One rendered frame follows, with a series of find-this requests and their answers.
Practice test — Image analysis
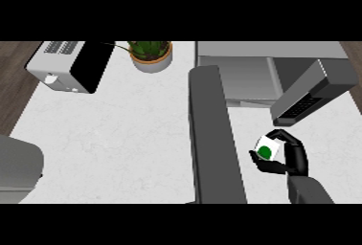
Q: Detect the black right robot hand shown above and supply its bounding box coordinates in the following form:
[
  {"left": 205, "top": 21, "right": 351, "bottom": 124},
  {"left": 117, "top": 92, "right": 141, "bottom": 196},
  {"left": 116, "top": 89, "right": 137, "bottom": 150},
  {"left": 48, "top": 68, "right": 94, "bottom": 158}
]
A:
[{"left": 246, "top": 128, "right": 311, "bottom": 177}]

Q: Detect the white milk carton green dot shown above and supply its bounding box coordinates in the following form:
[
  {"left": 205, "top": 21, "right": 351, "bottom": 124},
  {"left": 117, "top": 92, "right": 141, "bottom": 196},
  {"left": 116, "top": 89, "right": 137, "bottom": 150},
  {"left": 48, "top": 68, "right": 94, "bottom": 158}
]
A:
[{"left": 252, "top": 134, "right": 284, "bottom": 162}]

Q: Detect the dark grey microwave door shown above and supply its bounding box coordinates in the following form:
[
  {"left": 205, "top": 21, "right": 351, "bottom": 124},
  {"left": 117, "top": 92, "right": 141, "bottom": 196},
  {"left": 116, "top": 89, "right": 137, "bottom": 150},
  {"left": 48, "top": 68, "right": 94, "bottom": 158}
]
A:
[{"left": 185, "top": 65, "right": 248, "bottom": 205}]

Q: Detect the grey microwave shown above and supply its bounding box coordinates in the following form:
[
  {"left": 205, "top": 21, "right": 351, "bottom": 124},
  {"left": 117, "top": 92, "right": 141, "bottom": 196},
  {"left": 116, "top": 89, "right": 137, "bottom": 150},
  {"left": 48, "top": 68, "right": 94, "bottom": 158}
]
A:
[{"left": 194, "top": 41, "right": 358, "bottom": 127}]

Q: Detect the green plant in pot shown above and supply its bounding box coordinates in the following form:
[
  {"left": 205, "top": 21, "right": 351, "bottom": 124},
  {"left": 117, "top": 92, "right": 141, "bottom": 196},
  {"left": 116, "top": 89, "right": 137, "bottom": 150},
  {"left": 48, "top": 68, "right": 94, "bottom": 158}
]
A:
[{"left": 103, "top": 41, "right": 174, "bottom": 75}]

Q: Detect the white toaster black side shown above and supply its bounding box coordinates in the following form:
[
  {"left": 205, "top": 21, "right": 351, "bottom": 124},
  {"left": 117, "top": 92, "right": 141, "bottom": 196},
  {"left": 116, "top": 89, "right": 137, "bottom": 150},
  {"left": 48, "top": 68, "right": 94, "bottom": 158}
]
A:
[{"left": 23, "top": 41, "right": 116, "bottom": 95}]

